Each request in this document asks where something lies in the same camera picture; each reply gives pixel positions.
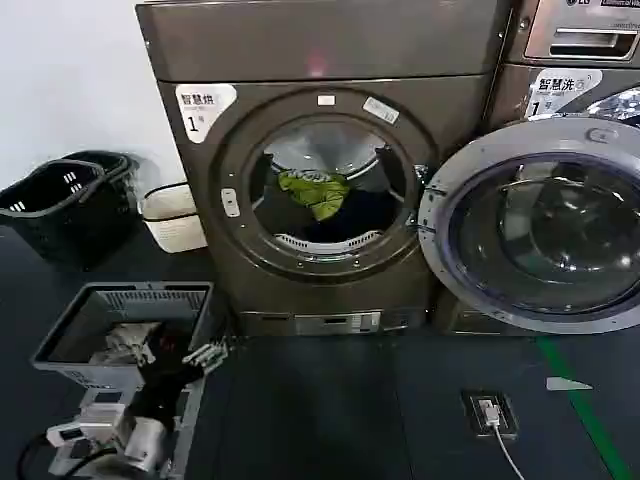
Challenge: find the white power cable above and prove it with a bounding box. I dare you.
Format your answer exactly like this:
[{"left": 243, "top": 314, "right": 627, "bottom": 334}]
[{"left": 491, "top": 422, "right": 534, "bottom": 480}]

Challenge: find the grey washer with label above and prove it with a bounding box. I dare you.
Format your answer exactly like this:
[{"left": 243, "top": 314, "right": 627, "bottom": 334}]
[{"left": 433, "top": 62, "right": 640, "bottom": 337}]

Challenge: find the green garment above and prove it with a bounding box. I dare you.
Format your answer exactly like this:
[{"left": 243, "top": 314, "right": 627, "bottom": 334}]
[{"left": 276, "top": 169, "right": 351, "bottom": 223}]

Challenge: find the round glass dryer door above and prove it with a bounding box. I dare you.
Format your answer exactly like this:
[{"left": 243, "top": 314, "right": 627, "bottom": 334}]
[{"left": 417, "top": 118, "right": 640, "bottom": 335}]

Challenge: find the white grey cloth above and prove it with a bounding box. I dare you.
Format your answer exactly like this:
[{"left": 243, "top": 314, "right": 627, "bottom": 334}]
[{"left": 91, "top": 322, "right": 162, "bottom": 366}]

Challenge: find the white floor marker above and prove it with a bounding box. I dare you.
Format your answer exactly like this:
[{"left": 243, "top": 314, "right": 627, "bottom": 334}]
[{"left": 545, "top": 376, "right": 594, "bottom": 393}]

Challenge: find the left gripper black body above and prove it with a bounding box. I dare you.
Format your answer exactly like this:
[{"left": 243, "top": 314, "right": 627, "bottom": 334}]
[{"left": 127, "top": 357, "right": 207, "bottom": 420}]

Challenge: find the floor power socket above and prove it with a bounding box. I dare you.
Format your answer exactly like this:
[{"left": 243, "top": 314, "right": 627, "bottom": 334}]
[{"left": 460, "top": 388, "right": 519, "bottom": 442}]

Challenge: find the dark cloth with red print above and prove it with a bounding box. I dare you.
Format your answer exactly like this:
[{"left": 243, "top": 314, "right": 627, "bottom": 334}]
[{"left": 149, "top": 322, "right": 197, "bottom": 374}]

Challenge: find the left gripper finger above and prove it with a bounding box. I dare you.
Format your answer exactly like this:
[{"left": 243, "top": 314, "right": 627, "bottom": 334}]
[
  {"left": 181, "top": 339, "right": 230, "bottom": 372},
  {"left": 132, "top": 340, "right": 159, "bottom": 367}
]

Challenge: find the large black plastic basket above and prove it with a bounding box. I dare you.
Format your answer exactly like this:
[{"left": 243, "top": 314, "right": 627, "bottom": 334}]
[{"left": 0, "top": 160, "right": 139, "bottom": 272}]

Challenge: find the white laundry basket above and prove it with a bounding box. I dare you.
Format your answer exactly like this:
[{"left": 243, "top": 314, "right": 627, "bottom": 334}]
[{"left": 138, "top": 182, "right": 210, "bottom": 254}]

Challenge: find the stacked grey machine with drawer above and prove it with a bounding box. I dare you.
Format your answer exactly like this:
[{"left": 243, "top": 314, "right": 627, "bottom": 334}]
[{"left": 503, "top": 0, "right": 640, "bottom": 67}]

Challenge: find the green floor tape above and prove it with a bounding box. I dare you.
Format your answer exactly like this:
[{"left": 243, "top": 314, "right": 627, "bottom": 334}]
[{"left": 536, "top": 334, "right": 637, "bottom": 480}]

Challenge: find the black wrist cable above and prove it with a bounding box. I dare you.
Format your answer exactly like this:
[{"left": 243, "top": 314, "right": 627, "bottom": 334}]
[{"left": 16, "top": 430, "right": 57, "bottom": 480}]

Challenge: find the dark blue garment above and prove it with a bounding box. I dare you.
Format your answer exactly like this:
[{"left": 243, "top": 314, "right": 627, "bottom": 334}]
[{"left": 279, "top": 192, "right": 402, "bottom": 244}]

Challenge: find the white power plug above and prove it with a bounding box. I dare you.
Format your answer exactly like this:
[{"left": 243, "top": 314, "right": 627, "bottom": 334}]
[{"left": 477, "top": 397, "right": 502, "bottom": 429}]

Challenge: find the grey plastic laundry basket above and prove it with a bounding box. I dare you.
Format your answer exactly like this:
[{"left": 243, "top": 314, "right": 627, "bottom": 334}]
[{"left": 29, "top": 281, "right": 217, "bottom": 480}]

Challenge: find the grey front-loading dryer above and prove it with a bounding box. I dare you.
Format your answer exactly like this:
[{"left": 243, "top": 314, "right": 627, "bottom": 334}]
[{"left": 134, "top": 0, "right": 507, "bottom": 338}]

